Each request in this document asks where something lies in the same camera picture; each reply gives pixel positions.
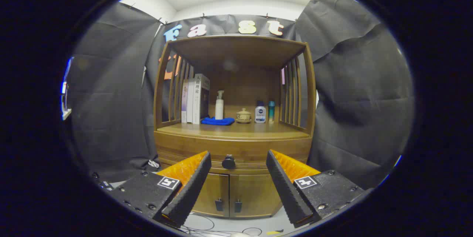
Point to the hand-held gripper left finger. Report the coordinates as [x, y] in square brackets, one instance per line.
[192, 185]

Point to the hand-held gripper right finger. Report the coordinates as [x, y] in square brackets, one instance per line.
[286, 189]

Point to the black round drawer knob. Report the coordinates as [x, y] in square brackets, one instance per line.
[228, 162]

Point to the wooden cabinet door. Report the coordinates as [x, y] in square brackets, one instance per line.
[255, 192]
[212, 189]

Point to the wooden countertop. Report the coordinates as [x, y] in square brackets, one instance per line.
[236, 130]

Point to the wooden cabinet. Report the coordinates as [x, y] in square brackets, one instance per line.
[236, 56]

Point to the white rounded floor object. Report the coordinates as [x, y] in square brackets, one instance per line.
[240, 234]

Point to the blue folded cloth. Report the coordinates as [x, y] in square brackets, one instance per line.
[218, 121]

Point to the teal slim bottle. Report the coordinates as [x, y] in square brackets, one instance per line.
[271, 112]

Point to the white lotion bottle blue cap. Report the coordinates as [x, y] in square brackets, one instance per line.
[260, 114]

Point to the white pump bottle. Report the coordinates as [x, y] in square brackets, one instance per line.
[219, 109]

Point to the beige lidded teacup with saucer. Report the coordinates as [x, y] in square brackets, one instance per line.
[244, 115]

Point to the white book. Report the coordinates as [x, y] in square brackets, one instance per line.
[190, 100]

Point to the grey portrait book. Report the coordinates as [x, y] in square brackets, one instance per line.
[202, 100]

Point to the white side furniture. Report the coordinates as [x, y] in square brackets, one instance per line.
[65, 96]

